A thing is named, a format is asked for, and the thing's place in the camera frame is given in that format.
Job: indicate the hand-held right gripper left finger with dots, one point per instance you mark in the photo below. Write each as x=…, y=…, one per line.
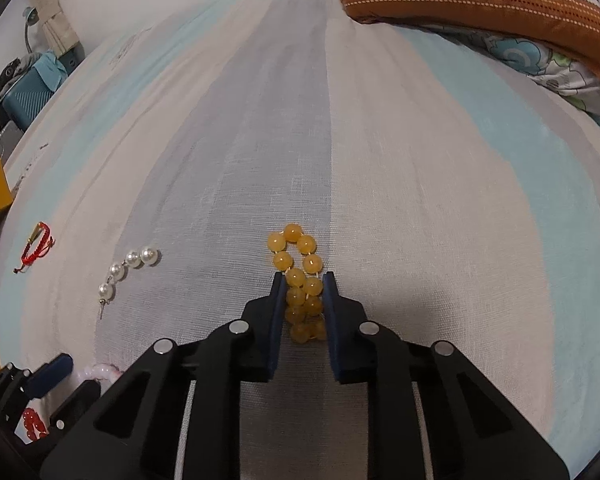
x=267, y=340

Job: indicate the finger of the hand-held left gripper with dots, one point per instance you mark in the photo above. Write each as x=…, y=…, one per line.
x=50, y=372
x=75, y=405

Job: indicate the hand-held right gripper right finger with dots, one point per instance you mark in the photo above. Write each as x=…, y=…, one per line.
x=337, y=345

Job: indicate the striped bed sheet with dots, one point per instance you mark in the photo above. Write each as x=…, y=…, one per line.
x=405, y=185

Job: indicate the teal suitcase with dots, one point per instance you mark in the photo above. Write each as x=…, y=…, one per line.
x=22, y=102

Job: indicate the teal cloth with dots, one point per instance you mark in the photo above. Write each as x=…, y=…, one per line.
x=47, y=67

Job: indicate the floral quilt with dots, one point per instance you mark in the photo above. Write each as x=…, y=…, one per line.
x=545, y=67

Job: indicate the beige curtain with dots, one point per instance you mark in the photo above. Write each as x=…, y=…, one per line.
x=55, y=20

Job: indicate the desk lamp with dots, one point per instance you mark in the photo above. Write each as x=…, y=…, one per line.
x=29, y=15

